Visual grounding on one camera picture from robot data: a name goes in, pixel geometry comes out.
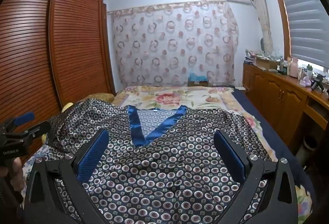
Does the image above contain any wooden sideboard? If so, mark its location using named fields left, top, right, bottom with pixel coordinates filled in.
left=243, top=62, right=329, bottom=137

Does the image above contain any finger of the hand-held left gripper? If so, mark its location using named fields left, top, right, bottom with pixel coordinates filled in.
left=10, top=121, right=51, bottom=147
left=0, top=112, right=35, bottom=134

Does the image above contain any floral quilt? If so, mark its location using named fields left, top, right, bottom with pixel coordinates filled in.
left=114, top=85, right=313, bottom=222

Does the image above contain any small black tripod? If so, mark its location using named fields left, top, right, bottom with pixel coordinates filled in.
left=311, top=74, right=325, bottom=92

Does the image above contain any dark patterned satin garment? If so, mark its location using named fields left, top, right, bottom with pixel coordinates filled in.
left=47, top=98, right=277, bottom=224

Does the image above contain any white trash bin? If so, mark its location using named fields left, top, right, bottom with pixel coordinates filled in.
left=303, top=135, right=318, bottom=151

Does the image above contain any wooden louvered wardrobe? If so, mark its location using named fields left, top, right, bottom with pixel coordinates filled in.
left=0, top=0, right=116, bottom=163

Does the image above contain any person's left hand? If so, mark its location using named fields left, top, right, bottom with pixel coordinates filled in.
left=6, top=157, right=25, bottom=197

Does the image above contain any gold patterned blanket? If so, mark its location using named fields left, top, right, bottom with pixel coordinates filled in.
left=85, top=92, right=115, bottom=105

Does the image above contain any yellow plush toy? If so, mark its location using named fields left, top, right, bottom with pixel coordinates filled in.
left=61, top=102, right=75, bottom=113

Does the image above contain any stack of books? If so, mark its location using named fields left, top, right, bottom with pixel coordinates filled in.
left=244, top=50, right=257, bottom=65

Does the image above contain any pink container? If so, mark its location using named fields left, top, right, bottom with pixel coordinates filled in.
left=290, top=58, right=299, bottom=77

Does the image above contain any circle-patterned sheer curtain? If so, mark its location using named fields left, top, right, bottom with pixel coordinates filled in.
left=108, top=0, right=239, bottom=87

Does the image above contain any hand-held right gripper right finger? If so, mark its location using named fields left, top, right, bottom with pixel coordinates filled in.
left=213, top=129, right=299, bottom=224

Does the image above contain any wooden window frame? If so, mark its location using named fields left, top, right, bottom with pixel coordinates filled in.
left=267, top=0, right=292, bottom=60

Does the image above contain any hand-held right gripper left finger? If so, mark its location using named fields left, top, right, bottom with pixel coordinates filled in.
left=23, top=128, right=110, bottom=224

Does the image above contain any tied beige curtain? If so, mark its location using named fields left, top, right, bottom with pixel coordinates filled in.
left=246, top=0, right=274, bottom=53

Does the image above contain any flat cardboard box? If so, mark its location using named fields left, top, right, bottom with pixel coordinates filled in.
left=256, top=56, right=278, bottom=70

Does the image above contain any navy bed sheet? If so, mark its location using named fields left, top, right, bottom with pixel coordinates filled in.
left=233, top=89, right=315, bottom=204

